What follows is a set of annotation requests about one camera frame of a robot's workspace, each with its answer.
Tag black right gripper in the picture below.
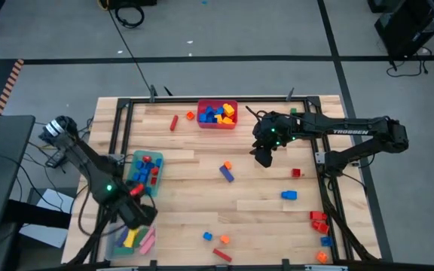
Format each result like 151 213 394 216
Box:
249 111 290 169

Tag long pink block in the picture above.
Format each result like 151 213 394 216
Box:
139 236 157 256
140 227 156 245

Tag long yellow block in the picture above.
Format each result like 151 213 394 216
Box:
124 228 139 248

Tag green translucent plastic bin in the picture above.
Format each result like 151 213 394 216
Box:
125 150 165 198

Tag clear plastic bin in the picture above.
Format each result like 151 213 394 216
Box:
105 221 157 261

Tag red plastic bin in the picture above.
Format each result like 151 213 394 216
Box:
197 99 239 130

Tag white paper sheets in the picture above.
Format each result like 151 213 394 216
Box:
18 187 75 249

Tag black power adapter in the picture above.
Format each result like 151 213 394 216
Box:
45 152 67 169

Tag black desk leg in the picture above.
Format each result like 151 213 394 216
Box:
2 198 72 230

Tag black equipment box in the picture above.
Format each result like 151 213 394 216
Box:
99 0 157 11

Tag black computer tower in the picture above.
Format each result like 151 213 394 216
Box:
374 0 434 59

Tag black aluminium table frame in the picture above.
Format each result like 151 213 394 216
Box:
64 96 381 271

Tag grey metal bracket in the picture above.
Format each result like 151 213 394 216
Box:
304 264 349 271

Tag black power cables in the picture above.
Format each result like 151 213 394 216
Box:
385 47 431 78

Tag long black floor cable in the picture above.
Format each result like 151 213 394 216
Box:
105 7 154 93

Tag coiled black cable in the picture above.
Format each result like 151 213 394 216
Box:
114 3 145 29

